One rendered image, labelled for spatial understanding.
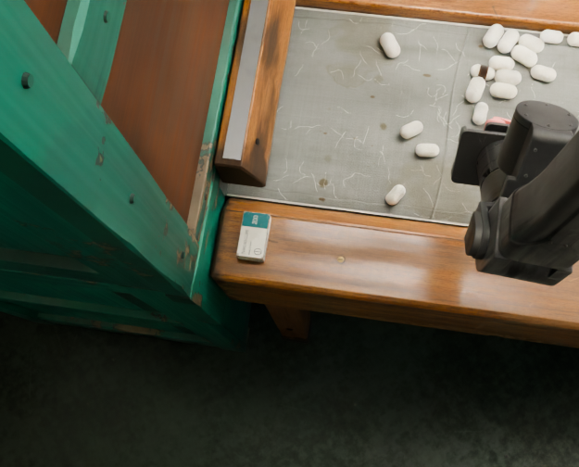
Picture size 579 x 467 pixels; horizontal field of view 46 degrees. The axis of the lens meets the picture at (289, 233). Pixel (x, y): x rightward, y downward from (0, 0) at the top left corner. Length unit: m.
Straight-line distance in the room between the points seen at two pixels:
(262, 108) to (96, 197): 0.43
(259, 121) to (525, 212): 0.41
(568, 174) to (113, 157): 0.32
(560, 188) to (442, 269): 0.40
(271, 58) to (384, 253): 0.29
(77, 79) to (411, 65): 0.65
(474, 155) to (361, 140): 0.23
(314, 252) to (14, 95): 0.58
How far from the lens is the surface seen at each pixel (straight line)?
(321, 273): 0.88
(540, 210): 0.54
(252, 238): 0.87
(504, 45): 1.03
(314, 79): 1.00
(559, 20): 1.06
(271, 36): 0.91
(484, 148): 0.76
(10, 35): 0.37
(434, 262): 0.89
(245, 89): 0.86
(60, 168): 0.43
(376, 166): 0.95
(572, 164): 0.50
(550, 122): 0.65
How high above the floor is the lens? 1.62
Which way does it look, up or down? 75 degrees down
